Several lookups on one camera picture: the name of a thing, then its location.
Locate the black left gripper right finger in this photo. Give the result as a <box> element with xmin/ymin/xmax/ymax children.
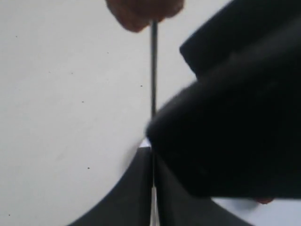
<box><xmin>154</xmin><ymin>155</ymin><xmax>250</xmax><ymax>226</ymax></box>

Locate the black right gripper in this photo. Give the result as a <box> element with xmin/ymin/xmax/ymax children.
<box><xmin>146</xmin><ymin>0</ymin><xmax>301</xmax><ymax>198</ymax></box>

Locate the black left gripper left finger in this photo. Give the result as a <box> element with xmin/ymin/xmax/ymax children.
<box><xmin>71</xmin><ymin>147</ymin><xmax>152</xmax><ymax>226</ymax></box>

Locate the thin metal skewer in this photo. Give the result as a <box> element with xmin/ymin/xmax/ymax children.
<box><xmin>150</xmin><ymin>20</ymin><xmax>159</xmax><ymax>226</ymax></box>

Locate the red berry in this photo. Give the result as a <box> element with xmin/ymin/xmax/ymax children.
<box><xmin>255</xmin><ymin>198</ymin><xmax>274</xmax><ymax>204</ymax></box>
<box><xmin>106</xmin><ymin>0</ymin><xmax>185</xmax><ymax>32</ymax></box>

